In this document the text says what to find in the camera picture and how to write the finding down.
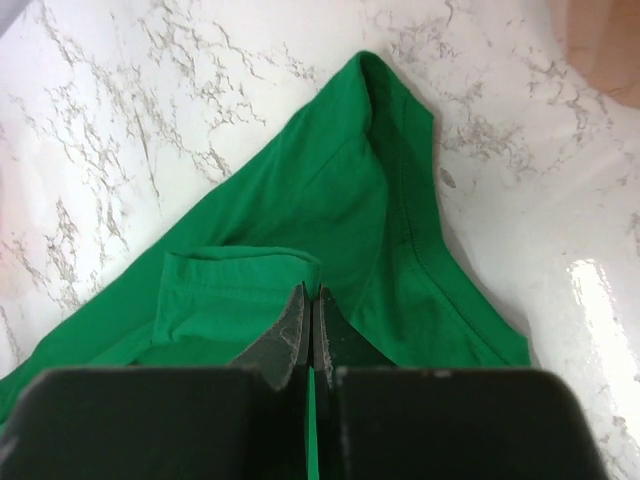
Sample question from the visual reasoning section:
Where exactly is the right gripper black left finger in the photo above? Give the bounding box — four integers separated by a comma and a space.
232, 283, 306, 390

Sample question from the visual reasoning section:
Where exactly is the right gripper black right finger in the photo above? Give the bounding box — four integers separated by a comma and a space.
312, 285, 395, 388

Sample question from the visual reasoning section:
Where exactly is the green t-shirt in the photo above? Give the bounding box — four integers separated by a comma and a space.
1, 52, 529, 479

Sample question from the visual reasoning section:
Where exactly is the orange plastic tub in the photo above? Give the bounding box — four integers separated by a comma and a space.
547, 0, 639, 109

